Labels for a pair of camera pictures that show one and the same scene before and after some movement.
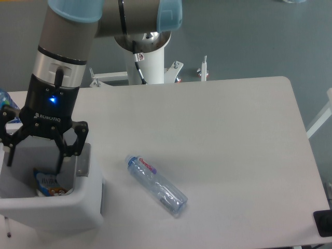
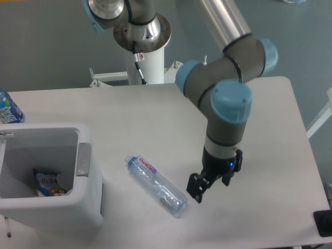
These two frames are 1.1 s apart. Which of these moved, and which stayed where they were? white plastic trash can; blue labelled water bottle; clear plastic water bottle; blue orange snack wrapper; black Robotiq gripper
Moved: black Robotiq gripper
Stayed: blue labelled water bottle; blue orange snack wrapper; clear plastic water bottle; white plastic trash can
